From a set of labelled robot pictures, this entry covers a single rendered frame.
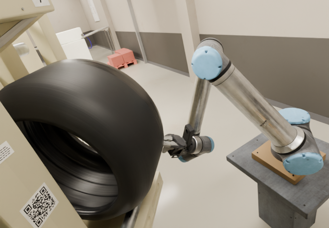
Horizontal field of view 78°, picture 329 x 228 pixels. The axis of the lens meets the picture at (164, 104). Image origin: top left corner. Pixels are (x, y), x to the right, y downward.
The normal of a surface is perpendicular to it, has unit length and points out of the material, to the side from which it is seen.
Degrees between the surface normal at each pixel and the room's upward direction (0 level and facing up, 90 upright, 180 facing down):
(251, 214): 0
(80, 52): 90
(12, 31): 90
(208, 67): 88
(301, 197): 0
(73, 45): 90
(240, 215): 0
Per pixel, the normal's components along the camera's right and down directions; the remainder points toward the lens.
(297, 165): -0.22, 0.62
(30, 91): -0.17, -0.30
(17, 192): 0.95, -0.11
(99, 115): 0.29, -0.13
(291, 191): -0.24, -0.86
